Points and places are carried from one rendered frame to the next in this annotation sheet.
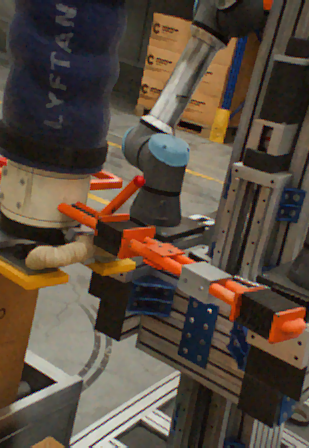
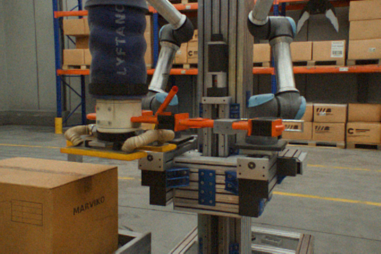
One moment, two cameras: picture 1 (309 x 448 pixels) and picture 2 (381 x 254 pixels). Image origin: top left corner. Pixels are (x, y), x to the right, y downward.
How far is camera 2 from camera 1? 0.40 m
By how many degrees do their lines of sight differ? 16
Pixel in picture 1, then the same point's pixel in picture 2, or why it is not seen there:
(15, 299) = (108, 190)
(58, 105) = (122, 63)
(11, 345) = (110, 218)
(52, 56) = (116, 39)
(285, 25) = (207, 32)
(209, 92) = not seen: hidden behind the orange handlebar
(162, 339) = (187, 199)
